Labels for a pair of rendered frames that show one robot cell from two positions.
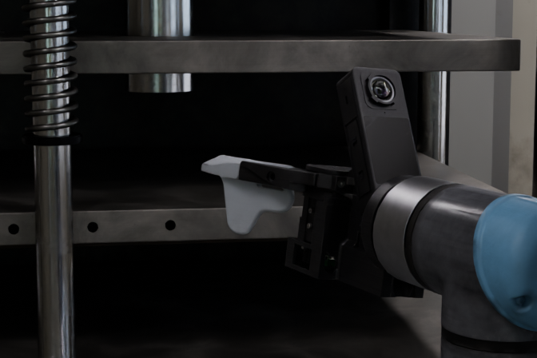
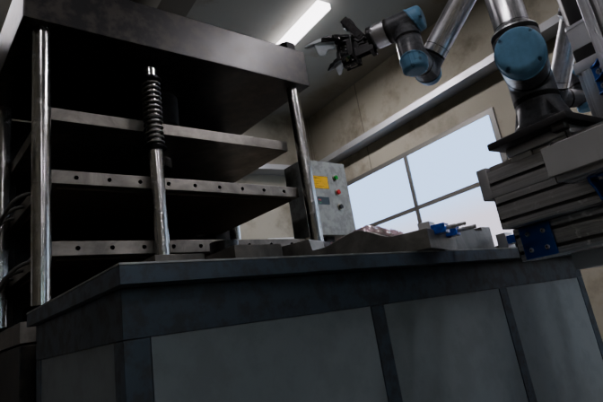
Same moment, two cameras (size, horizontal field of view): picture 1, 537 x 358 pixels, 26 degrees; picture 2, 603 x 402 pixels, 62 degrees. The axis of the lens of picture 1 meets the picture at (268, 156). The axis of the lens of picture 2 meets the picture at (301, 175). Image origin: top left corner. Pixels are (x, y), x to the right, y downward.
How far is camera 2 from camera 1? 129 cm
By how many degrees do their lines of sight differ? 41
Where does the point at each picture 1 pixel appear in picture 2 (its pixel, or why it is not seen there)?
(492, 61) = (280, 146)
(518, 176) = not seen: hidden behind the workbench
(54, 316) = (162, 209)
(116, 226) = (177, 184)
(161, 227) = (192, 186)
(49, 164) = (158, 153)
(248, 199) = (323, 48)
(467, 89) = not seen: hidden behind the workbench
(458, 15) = not seen: hidden behind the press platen
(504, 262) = (415, 9)
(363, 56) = (245, 140)
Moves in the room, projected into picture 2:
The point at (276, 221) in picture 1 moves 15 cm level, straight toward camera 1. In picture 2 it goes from (229, 187) to (243, 176)
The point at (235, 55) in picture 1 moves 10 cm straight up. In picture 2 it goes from (207, 135) to (205, 114)
